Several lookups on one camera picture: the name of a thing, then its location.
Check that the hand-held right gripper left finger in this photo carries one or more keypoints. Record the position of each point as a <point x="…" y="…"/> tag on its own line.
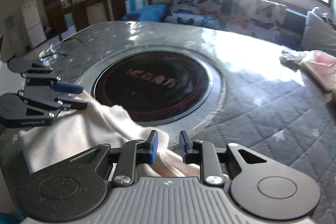
<point x="153" y="146"/>

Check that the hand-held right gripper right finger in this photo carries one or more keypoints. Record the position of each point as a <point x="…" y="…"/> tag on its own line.
<point x="185" y="146"/>

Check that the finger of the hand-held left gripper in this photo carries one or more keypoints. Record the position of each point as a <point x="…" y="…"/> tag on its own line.
<point x="74" y="105"/>
<point x="67" y="88"/>

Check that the black round induction cooker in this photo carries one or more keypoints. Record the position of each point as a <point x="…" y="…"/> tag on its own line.
<point x="152" y="82"/>

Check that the white shirt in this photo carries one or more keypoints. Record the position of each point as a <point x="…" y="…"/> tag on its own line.
<point x="78" y="132"/>

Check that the butterfly print cushion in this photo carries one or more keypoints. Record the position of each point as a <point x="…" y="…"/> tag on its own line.
<point x="252" y="16"/>
<point x="191" y="11"/>

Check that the rimless eyeglasses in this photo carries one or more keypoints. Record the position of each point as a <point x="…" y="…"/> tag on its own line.
<point x="78" y="39"/>

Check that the crumpled white tissue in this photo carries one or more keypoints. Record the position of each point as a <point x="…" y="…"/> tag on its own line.
<point x="288" y="56"/>

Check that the pink tissue pack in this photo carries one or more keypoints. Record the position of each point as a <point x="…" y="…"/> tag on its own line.
<point x="320" y="66"/>

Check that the blue kitchen cabinet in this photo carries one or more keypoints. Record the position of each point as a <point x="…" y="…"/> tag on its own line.
<point x="134" y="2"/>

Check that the grey pillow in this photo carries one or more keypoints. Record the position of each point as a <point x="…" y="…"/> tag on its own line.
<point x="315" y="29"/>

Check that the blue sofa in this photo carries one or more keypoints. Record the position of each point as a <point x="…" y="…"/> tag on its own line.
<point x="152" y="11"/>

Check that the white refrigerator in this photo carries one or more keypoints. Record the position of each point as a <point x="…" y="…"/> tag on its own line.
<point x="32" y="22"/>

